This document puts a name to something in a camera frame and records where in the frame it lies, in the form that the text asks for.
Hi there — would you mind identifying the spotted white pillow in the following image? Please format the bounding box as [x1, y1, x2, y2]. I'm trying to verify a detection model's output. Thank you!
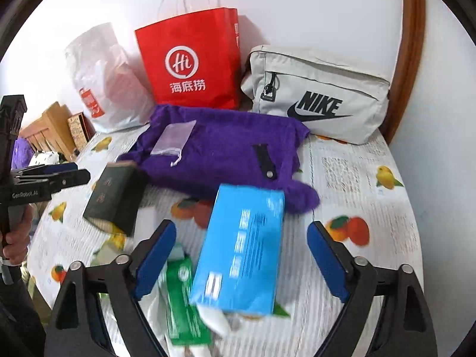
[30, 151, 62, 168]

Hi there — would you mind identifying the fruit print tablecloth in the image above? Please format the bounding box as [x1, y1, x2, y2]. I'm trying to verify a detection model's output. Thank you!
[28, 126, 421, 357]

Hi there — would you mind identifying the grey waist bag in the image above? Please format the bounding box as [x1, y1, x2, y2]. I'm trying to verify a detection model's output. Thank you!
[241, 45, 390, 145]

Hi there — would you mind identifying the green packet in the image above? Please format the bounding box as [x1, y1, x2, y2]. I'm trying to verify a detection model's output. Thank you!
[165, 255, 212, 346]

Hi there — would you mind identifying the red paper bag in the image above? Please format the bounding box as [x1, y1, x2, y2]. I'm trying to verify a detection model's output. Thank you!
[134, 0, 242, 110]

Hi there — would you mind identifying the white plastic bag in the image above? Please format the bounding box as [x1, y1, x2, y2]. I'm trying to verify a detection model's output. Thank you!
[64, 22, 156, 132]

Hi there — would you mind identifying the black strap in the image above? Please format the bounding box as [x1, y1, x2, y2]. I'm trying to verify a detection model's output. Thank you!
[252, 143, 278, 180]

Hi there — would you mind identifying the translucent drawstring pouch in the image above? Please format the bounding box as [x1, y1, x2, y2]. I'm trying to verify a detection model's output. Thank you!
[151, 120, 196, 167]

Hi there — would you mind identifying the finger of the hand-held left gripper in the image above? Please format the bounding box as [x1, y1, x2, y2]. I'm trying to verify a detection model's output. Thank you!
[41, 169, 92, 194]
[11, 162, 79, 177]

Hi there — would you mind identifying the person's left forearm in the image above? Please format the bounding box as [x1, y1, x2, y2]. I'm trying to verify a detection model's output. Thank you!
[0, 256, 47, 357]

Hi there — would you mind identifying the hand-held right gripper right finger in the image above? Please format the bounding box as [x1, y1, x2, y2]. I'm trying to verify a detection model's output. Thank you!
[307, 220, 437, 357]

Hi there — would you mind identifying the wooden headboard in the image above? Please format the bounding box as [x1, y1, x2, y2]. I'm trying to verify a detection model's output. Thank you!
[18, 101, 77, 160]

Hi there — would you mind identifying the purple plush toy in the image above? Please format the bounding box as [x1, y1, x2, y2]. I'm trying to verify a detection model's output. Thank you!
[11, 137, 32, 170]

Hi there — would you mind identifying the purple knit sweater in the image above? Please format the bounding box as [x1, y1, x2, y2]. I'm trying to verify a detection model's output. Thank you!
[117, 104, 321, 216]

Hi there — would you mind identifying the dark green box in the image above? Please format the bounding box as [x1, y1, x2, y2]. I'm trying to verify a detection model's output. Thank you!
[82, 162, 147, 237]

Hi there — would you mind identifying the blue box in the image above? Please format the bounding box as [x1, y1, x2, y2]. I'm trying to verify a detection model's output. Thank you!
[189, 184, 286, 315]

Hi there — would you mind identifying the brown wooden frame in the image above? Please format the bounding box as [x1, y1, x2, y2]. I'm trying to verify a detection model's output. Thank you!
[379, 0, 426, 145]

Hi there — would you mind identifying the person's left hand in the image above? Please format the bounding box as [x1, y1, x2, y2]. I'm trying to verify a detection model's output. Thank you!
[2, 204, 36, 263]

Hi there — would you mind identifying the patterned brown box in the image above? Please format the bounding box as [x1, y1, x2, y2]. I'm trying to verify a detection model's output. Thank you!
[67, 112, 96, 153]

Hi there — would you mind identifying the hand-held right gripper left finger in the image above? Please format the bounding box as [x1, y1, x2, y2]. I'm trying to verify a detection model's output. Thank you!
[44, 219, 177, 357]

